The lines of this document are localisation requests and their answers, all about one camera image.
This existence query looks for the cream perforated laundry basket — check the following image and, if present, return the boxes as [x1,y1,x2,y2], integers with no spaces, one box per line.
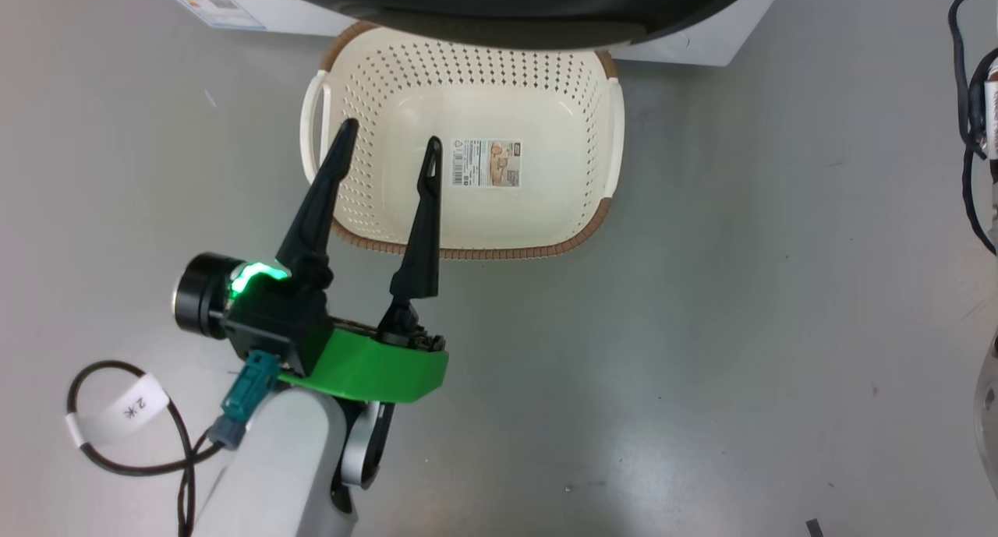
[300,20,626,261]

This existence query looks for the blue energy label sticker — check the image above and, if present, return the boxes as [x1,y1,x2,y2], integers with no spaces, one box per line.
[162,0,267,31]

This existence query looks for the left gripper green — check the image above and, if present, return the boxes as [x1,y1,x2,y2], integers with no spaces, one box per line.
[275,118,450,404]

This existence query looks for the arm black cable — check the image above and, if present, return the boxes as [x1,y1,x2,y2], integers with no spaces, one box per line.
[947,0,998,257]
[66,360,228,537]

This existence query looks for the washing machine round door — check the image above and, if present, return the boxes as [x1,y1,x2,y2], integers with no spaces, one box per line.
[246,0,769,52]

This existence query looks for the left arm teal cable connector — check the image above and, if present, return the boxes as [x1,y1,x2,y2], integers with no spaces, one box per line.
[221,350,281,450]

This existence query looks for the white cable label tag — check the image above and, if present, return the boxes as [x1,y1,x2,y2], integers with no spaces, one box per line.
[65,372,171,450]

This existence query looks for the white washing machine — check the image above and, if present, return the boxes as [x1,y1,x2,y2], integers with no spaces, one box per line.
[148,0,792,67]

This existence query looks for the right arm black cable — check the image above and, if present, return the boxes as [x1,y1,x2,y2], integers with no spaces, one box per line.
[947,0,998,257]

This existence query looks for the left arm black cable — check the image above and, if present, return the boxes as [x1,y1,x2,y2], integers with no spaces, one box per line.
[66,360,228,537]

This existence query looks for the basket product sticker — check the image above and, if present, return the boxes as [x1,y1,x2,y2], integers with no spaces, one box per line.
[450,138,522,189]

